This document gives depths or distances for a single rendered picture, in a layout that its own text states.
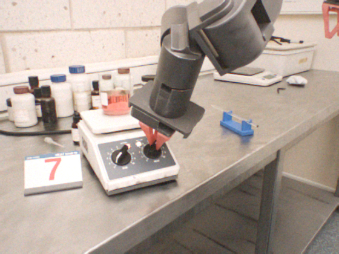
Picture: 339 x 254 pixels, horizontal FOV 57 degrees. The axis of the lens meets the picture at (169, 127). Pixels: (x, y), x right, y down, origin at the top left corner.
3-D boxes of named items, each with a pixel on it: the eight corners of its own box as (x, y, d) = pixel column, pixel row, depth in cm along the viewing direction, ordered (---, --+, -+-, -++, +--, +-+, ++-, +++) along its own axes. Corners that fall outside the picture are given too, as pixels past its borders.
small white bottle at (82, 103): (90, 113, 90) (88, 84, 87) (78, 115, 88) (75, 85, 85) (86, 111, 93) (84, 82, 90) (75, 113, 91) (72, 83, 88)
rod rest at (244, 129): (253, 134, 75) (255, 120, 73) (242, 136, 73) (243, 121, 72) (230, 122, 83) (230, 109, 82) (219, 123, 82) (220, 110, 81)
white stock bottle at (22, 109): (29, 120, 85) (23, 83, 82) (42, 123, 82) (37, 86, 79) (10, 125, 81) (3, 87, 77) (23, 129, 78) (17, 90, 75)
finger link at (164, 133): (144, 123, 57) (154, 83, 50) (178, 141, 55) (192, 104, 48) (123, 145, 52) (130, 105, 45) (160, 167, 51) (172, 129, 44)
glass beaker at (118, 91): (132, 120, 58) (131, 74, 55) (98, 121, 57) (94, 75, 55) (134, 109, 65) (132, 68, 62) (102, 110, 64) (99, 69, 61)
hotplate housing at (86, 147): (180, 180, 53) (181, 136, 51) (106, 199, 48) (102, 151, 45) (135, 138, 72) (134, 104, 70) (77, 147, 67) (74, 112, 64)
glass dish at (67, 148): (55, 154, 64) (54, 144, 63) (82, 155, 63) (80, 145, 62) (43, 166, 58) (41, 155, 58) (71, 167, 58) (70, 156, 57)
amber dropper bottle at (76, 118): (80, 138, 72) (77, 109, 70) (89, 140, 71) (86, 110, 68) (69, 141, 70) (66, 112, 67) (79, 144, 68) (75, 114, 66)
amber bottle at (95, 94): (91, 109, 95) (88, 80, 92) (102, 107, 97) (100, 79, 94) (93, 112, 92) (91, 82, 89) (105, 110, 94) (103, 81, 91)
